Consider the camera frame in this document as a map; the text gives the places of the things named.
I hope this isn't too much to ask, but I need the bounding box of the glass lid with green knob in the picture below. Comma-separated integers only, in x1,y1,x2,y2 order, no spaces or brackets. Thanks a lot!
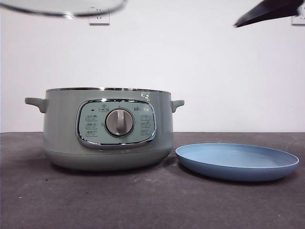
0,0,129,18

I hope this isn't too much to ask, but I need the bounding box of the blue round plate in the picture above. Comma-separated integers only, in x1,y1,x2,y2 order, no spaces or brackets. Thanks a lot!
175,142,300,182

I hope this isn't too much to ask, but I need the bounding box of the pale green electric steamer pot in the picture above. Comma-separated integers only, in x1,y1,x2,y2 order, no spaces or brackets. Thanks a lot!
24,87,185,172

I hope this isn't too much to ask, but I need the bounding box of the white wall socket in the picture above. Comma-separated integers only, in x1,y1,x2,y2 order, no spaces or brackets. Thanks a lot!
89,6,110,26
291,4,305,26

